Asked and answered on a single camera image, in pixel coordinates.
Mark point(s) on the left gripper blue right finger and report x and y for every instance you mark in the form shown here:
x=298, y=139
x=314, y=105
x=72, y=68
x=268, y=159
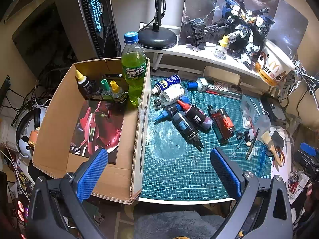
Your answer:
x=228, y=172

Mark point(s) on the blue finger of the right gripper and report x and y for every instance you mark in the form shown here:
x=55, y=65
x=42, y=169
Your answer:
x=308, y=149

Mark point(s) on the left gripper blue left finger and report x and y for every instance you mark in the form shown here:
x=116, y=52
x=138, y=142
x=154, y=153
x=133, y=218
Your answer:
x=88, y=173

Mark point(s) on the clear yellow-cap bottle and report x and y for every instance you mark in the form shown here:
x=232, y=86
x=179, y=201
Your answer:
x=118, y=94

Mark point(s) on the black hobby knife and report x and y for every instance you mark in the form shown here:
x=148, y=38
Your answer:
x=241, y=142

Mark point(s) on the black pen tool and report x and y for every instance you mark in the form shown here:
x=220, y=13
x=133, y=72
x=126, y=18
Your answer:
x=252, y=144

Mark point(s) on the wooden paint brush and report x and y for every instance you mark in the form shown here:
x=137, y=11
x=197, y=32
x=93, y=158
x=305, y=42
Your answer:
x=267, y=140

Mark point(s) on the dark red bottle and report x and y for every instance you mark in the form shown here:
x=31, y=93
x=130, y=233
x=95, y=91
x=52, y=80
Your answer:
x=222, y=124

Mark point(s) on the black dropper bottle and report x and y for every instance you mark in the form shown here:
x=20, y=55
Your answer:
x=187, y=130

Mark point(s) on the purple paint bottle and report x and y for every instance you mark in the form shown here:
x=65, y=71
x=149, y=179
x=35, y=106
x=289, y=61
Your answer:
x=196, y=115

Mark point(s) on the red model kit manual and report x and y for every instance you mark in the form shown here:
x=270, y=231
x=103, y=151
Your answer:
x=98, y=125

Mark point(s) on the green cutting mat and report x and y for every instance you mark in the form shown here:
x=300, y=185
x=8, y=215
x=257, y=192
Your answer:
x=176, y=171

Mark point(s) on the cardboard box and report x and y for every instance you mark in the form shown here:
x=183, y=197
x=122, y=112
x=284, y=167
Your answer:
x=73, y=128

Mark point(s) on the black headphones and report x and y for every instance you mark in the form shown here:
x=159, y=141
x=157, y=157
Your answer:
x=29, y=122

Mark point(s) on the yellow paper cup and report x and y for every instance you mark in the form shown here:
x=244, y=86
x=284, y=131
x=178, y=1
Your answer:
x=273, y=64

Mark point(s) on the green cap small bottle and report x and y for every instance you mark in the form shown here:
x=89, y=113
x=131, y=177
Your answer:
x=106, y=93

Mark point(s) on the blue cap glue bottle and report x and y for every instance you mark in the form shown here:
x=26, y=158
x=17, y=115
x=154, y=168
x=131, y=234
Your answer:
x=201, y=85

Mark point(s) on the black bottle yellow cap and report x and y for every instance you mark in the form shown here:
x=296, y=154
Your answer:
x=84, y=85

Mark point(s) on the blue white spray can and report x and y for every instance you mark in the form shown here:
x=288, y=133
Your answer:
x=165, y=83

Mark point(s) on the green soda bottle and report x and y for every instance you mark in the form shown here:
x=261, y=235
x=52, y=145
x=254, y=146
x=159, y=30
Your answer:
x=134, y=64

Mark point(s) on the white desk shelf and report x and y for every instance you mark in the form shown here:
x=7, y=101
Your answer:
x=207, y=55

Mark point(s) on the robot model figure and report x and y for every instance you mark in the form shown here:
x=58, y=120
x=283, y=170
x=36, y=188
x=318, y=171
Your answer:
x=244, y=32

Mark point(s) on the black computer tower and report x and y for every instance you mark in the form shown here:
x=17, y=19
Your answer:
x=59, y=33

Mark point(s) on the red handled pliers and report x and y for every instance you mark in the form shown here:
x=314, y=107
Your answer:
x=280, y=158

